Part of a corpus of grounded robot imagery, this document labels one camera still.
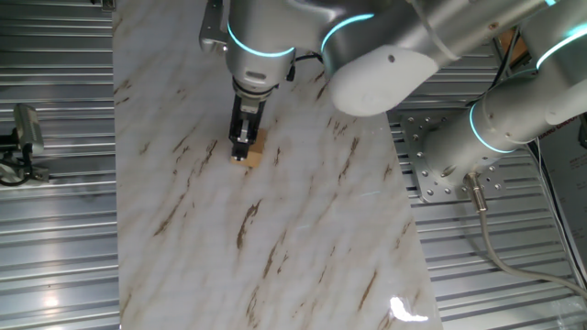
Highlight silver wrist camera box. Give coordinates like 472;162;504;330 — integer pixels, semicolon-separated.
199;0;229;54

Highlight brown wooden board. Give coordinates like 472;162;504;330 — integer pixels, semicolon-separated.
498;29;529;66

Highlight black stand camera cable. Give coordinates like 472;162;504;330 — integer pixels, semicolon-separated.
0;132;36;187

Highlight silver camera on stand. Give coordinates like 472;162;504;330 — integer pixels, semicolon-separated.
12;103;46;156

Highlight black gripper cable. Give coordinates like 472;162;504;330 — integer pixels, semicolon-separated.
286;52;325;83

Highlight grey cable with metal connector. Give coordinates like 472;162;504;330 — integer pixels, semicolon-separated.
462;171;587;299

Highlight black cable bundle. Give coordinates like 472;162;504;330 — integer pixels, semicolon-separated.
488;27;525;95

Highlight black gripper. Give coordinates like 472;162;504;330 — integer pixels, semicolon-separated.
228;93;268;160

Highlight marble pattern table mat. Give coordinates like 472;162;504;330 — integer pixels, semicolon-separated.
112;0;444;330

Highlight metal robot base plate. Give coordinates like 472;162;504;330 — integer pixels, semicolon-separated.
399;113;505;204

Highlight small wooden block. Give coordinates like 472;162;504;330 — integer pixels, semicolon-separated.
228;127;268;169

